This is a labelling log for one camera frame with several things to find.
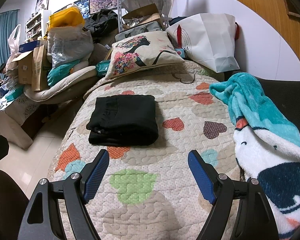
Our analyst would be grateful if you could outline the black pants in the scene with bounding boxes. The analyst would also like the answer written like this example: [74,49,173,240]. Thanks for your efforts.
[86,95,159,147]

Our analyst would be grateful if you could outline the teal white fleece blanket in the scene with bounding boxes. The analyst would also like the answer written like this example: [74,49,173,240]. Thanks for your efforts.
[209,73,300,239]

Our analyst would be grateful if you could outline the heart pattern quilted bedspread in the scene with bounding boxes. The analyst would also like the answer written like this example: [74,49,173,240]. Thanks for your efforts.
[47,61,239,239]

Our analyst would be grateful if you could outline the beige padded cushion mat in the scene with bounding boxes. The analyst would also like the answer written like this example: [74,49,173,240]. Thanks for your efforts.
[24,66,98,105]

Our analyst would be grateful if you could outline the brown cardboard box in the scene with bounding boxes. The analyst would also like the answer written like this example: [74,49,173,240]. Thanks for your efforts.
[12,43,52,92]

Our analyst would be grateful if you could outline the teal cloth bundle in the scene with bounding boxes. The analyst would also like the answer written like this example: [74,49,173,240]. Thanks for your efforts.
[47,60,80,87]

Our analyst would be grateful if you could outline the white plastic bag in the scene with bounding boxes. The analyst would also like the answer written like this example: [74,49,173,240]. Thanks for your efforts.
[5,24,21,70]

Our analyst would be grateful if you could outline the clear plastic bag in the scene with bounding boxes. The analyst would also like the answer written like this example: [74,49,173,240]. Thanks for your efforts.
[47,25,94,68]

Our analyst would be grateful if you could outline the white bookshelf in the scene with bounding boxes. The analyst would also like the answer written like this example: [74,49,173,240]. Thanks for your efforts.
[25,9,51,43]

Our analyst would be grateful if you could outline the blue curtain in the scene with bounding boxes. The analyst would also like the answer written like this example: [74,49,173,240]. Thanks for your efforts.
[0,10,19,65]

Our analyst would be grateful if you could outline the teal tissue pack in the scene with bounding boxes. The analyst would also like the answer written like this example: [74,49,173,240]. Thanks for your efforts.
[95,60,110,77]

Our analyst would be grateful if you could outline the yellow bag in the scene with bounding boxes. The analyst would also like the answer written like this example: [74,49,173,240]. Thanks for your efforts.
[48,6,85,31]

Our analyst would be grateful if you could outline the white paper shopping bag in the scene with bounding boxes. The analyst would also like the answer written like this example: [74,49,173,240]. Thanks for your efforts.
[166,13,239,73]

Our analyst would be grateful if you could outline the floral lady print pillow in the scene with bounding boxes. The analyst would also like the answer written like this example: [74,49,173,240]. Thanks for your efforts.
[105,31,184,80]

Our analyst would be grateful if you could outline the grey fabric bag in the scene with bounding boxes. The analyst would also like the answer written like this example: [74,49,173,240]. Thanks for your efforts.
[115,21,163,42]

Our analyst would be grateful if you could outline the landscape wall picture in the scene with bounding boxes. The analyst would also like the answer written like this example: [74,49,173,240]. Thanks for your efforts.
[89,0,117,15]

